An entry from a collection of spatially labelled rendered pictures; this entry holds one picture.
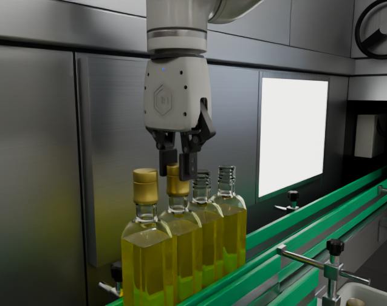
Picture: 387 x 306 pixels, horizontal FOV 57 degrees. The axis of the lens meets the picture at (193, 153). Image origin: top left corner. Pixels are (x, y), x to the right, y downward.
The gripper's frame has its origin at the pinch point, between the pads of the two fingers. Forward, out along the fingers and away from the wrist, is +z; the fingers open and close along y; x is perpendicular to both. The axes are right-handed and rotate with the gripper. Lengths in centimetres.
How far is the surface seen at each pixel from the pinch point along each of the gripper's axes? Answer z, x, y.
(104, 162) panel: 0.7, -4.9, -12.2
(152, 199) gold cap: 3.8, -6.2, 1.3
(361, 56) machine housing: -24, 108, -12
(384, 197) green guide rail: 26, 96, 3
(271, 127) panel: -1.4, 47.2, -13.0
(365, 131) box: 5, 120, -12
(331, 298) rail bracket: 25.8, 23.3, 14.8
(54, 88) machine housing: -11.0, -10.9, -15.1
